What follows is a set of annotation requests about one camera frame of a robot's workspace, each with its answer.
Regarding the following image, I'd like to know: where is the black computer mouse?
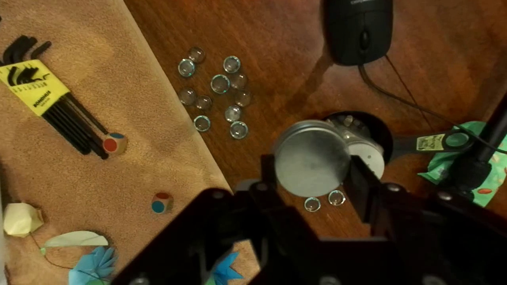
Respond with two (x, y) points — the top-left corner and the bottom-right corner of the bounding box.
(322, 0), (394, 69)

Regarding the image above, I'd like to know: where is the cream paper origami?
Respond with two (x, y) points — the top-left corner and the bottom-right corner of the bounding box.
(2, 202), (47, 240)

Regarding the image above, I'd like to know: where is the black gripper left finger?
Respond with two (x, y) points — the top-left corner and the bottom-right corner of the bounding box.
(258, 153), (280, 195)

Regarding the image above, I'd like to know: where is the coloured wooden die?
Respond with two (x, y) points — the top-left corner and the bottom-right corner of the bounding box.
(150, 191), (174, 216)
(101, 132), (130, 157)

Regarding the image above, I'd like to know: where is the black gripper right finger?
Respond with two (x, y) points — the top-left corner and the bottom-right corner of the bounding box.
(344, 156), (387, 224)

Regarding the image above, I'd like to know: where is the small black bowl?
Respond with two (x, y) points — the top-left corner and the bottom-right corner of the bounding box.
(315, 110), (394, 172)

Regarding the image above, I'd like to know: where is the black mouse cable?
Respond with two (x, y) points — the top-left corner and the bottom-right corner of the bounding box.
(358, 53), (456, 132)

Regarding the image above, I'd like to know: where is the tan cloth table runner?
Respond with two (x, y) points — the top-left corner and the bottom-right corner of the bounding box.
(0, 0), (260, 285)

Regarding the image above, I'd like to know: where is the black hex key set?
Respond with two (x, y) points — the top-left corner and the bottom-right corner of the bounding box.
(0, 34), (111, 162)

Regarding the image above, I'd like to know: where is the clear glass bead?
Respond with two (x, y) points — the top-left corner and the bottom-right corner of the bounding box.
(187, 46), (207, 65)
(220, 54), (242, 75)
(228, 119), (250, 141)
(209, 73), (231, 96)
(326, 189), (347, 208)
(177, 88), (198, 107)
(223, 103), (244, 124)
(303, 195), (323, 214)
(234, 89), (253, 108)
(190, 113), (212, 134)
(193, 96), (214, 113)
(230, 72), (249, 91)
(176, 58), (198, 80)

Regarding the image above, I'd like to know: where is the light blue paper origami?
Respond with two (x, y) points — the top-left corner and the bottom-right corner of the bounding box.
(66, 244), (117, 285)

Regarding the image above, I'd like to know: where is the white paper leaf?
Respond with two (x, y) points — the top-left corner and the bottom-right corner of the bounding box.
(40, 229), (111, 251)

